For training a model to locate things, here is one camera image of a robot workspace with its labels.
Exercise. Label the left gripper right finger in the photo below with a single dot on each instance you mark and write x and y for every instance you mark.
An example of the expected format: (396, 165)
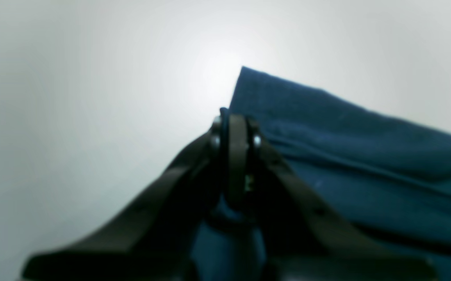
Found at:
(304, 238)

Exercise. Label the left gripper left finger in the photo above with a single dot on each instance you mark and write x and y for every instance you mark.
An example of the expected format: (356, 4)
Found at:
(152, 237)

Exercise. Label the dark blue T-shirt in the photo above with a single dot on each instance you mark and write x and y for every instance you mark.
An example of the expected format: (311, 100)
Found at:
(385, 173)

